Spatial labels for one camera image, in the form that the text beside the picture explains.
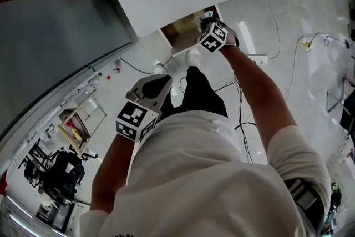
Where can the grey refrigerator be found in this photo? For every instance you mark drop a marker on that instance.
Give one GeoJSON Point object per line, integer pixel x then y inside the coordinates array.
{"type": "Point", "coordinates": [55, 50]}

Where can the person's white shirt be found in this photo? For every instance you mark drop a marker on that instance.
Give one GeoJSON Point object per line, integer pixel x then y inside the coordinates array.
{"type": "Point", "coordinates": [208, 175]}

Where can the white wooden drawer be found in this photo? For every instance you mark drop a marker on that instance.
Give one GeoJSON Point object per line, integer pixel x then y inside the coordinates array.
{"type": "Point", "coordinates": [183, 39]}

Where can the black office chair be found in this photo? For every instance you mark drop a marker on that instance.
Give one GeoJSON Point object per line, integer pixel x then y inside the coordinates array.
{"type": "Point", "coordinates": [61, 172]}

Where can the white perforated shelf rack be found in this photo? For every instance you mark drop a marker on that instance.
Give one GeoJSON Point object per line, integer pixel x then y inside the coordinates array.
{"type": "Point", "coordinates": [55, 116]}

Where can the person's white shoe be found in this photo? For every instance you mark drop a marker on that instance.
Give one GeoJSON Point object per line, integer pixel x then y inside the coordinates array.
{"type": "Point", "coordinates": [160, 68]}
{"type": "Point", "coordinates": [193, 57]}

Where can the person's right white shoe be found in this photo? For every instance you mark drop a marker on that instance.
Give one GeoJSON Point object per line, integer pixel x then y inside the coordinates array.
{"type": "Point", "coordinates": [193, 57]}

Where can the brown wooden crate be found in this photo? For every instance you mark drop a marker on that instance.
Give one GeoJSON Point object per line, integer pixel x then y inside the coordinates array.
{"type": "Point", "coordinates": [79, 122]}

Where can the person's right forearm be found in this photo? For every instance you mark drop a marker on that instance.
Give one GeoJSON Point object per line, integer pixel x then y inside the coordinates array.
{"type": "Point", "coordinates": [255, 86]}

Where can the light wooden stick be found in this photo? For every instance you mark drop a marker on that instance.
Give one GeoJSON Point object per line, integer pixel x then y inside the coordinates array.
{"type": "Point", "coordinates": [70, 141]}

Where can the person's left forearm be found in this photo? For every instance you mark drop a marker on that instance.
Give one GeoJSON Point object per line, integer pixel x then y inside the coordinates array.
{"type": "Point", "coordinates": [111, 175]}

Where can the person's black trousers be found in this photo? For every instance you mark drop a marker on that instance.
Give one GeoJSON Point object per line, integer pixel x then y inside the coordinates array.
{"type": "Point", "coordinates": [199, 91]}

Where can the yellow white power strip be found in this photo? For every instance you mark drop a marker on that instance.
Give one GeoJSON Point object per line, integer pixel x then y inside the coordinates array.
{"type": "Point", "coordinates": [305, 43]}

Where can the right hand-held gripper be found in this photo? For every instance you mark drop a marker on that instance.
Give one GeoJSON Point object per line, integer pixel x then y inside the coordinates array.
{"type": "Point", "coordinates": [213, 37]}

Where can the black metal chair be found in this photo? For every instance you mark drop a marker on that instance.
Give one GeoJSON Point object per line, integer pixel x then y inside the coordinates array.
{"type": "Point", "coordinates": [341, 100]}

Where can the person's left white shoe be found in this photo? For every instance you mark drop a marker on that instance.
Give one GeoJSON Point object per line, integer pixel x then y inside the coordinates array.
{"type": "Point", "coordinates": [160, 68]}

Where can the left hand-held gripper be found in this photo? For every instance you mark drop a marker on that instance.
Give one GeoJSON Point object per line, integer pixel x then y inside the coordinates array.
{"type": "Point", "coordinates": [133, 119]}

